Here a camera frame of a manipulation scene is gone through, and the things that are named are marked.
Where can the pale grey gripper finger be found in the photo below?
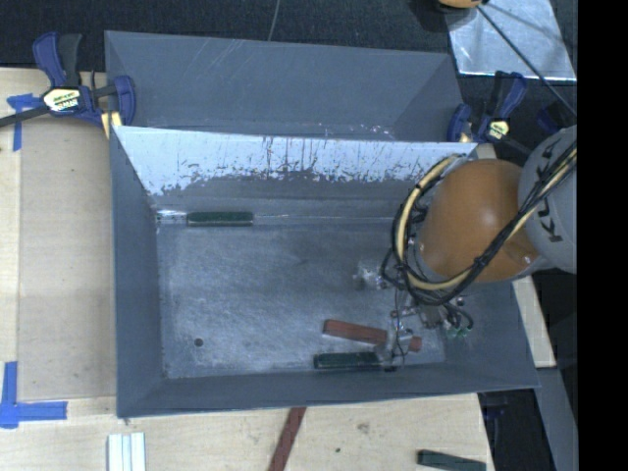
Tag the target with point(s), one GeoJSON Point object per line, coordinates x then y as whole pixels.
{"type": "Point", "coordinates": [404, 336]}
{"type": "Point", "coordinates": [386, 353]}

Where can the red-brown flat block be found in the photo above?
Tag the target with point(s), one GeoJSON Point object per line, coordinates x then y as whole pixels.
{"type": "Point", "coordinates": [353, 332]}
{"type": "Point", "coordinates": [287, 439]}

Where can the grey metal bin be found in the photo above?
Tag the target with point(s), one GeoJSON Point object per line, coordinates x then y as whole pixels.
{"type": "Point", "coordinates": [255, 282]}

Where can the black cylinder on white bracket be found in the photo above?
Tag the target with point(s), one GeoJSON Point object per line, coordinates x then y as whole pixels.
{"type": "Point", "coordinates": [459, 302]}

